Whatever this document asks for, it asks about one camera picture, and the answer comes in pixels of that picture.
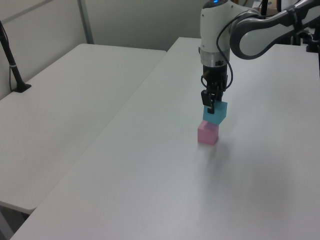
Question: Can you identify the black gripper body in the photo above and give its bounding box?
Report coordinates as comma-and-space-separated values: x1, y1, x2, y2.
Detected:
201, 64, 229, 87

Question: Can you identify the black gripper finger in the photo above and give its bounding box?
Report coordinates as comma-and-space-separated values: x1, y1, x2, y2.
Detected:
200, 83, 217, 115
215, 81, 226, 102

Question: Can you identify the blue cube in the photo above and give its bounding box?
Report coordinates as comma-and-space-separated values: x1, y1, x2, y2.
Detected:
202, 100, 229, 126

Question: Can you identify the pink cube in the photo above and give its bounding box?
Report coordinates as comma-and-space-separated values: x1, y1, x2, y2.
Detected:
197, 119, 219, 146

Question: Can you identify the black clamp stand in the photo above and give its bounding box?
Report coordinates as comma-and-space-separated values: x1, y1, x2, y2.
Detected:
305, 21, 320, 53

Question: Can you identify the white folding side table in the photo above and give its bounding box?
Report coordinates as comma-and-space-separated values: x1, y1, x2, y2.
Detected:
0, 43, 168, 211

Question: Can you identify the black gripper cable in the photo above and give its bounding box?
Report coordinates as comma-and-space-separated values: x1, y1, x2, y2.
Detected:
215, 12, 261, 92

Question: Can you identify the black camera stand pole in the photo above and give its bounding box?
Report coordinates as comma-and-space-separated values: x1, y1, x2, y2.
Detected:
0, 20, 32, 94

